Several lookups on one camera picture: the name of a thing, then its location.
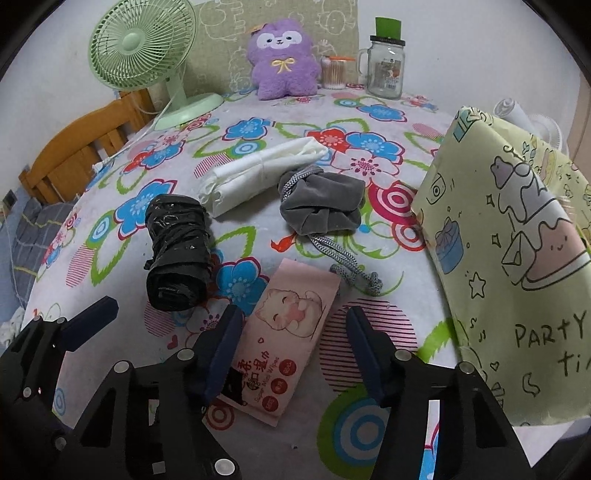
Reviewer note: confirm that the black bag roll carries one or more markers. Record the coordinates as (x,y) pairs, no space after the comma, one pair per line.
(178,249)

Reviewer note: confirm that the green desk fan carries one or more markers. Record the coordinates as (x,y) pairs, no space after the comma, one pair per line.
(134,41)

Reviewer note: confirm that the purple plush toy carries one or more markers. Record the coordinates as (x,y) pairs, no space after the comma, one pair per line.
(284,78)

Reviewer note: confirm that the yellow cartoon-print box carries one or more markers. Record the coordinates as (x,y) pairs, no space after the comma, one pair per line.
(508,258)

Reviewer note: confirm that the glass jar green lid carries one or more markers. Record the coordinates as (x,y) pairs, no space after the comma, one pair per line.
(385,74)

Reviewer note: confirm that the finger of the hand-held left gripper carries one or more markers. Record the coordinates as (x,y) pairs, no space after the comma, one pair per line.
(90,321)

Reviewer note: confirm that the pink wet wipes pack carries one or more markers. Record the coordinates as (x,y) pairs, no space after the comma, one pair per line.
(286,323)

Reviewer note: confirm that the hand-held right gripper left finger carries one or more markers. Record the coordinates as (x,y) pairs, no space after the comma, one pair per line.
(221,355)

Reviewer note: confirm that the grey plaid blanket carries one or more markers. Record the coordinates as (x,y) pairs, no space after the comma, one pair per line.
(37,230)

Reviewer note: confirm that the white cloth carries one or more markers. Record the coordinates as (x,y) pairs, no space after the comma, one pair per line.
(244,175)

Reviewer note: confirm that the green patterned board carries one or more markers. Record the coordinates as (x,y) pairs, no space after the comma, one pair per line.
(221,55)

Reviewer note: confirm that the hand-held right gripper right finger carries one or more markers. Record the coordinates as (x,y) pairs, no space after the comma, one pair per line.
(369,360)

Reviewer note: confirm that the white standing fan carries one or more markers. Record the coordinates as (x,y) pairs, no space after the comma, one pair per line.
(545,129)

